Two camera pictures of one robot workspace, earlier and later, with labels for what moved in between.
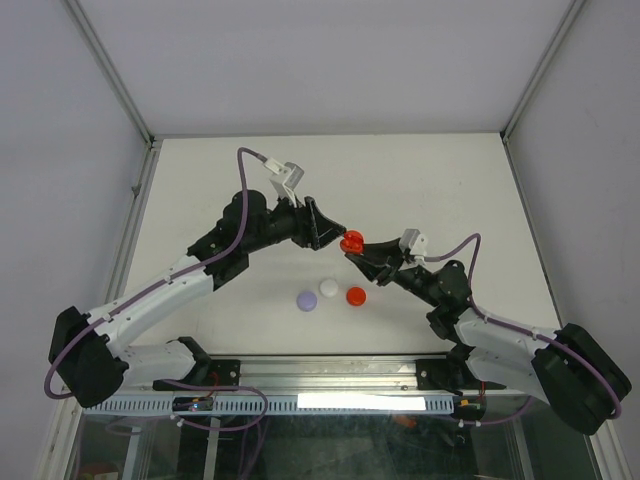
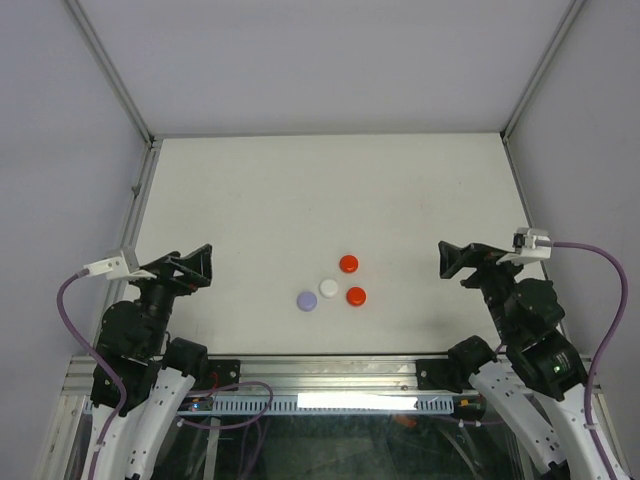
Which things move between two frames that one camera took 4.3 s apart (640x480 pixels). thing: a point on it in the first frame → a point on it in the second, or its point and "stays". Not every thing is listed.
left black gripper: (314, 230) → (196, 268)
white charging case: (328, 287) stays
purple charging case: (306, 301) stays
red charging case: (356, 296) stays
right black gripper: (382, 274) → (482, 257)
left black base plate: (224, 372) stays
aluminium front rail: (305, 375) stays
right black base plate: (433, 374) stays
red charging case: (352, 242) → (348, 263)
